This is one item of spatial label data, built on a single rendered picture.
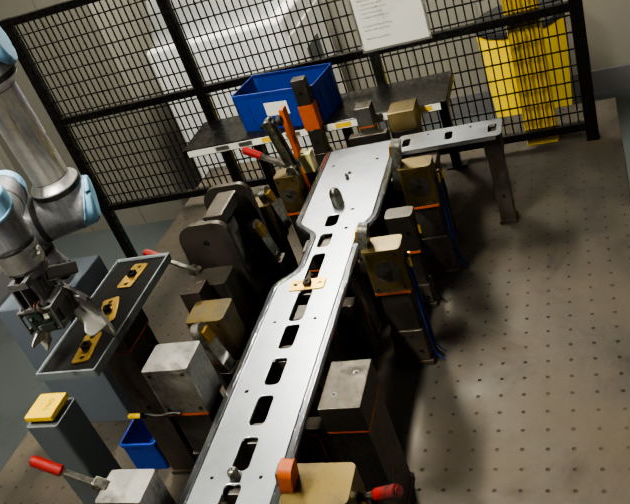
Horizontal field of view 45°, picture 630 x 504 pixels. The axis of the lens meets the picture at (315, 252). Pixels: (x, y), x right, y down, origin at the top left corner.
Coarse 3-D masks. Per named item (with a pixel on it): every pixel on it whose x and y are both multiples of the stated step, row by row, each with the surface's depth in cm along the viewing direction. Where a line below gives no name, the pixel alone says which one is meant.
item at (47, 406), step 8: (64, 392) 137; (40, 400) 137; (48, 400) 136; (56, 400) 135; (64, 400) 136; (32, 408) 136; (40, 408) 135; (48, 408) 134; (56, 408) 134; (32, 416) 134; (40, 416) 133; (48, 416) 132
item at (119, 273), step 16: (112, 272) 169; (144, 272) 164; (112, 288) 163; (128, 288) 160; (144, 288) 158; (128, 304) 155; (80, 320) 156; (80, 336) 151; (112, 336) 147; (64, 352) 148; (96, 352) 144; (48, 368) 145; (64, 368) 143; (80, 368) 141
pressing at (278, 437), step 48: (384, 144) 216; (384, 192) 194; (336, 240) 181; (288, 288) 171; (336, 288) 165; (240, 384) 148; (288, 384) 144; (240, 432) 137; (288, 432) 133; (192, 480) 131; (240, 480) 128
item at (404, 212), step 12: (384, 216) 185; (396, 216) 184; (408, 216) 182; (396, 228) 185; (408, 228) 184; (420, 228) 186; (408, 240) 186; (420, 240) 188; (420, 252) 188; (420, 264) 191; (420, 276) 193; (432, 276) 194; (420, 288) 195; (432, 288) 196; (432, 300) 196; (444, 300) 197
